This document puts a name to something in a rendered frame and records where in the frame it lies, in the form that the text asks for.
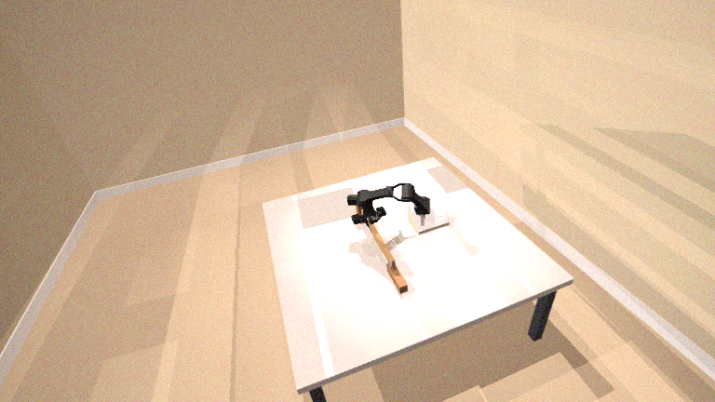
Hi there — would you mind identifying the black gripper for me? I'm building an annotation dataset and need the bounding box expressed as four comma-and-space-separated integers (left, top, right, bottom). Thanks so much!
351, 205, 386, 228

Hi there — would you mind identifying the long brown wooden rail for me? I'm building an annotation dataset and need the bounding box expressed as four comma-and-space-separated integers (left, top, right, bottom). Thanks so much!
367, 219, 396, 271

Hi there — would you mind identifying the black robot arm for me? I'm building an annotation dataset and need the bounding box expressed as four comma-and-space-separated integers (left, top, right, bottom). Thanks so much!
347, 182, 430, 224

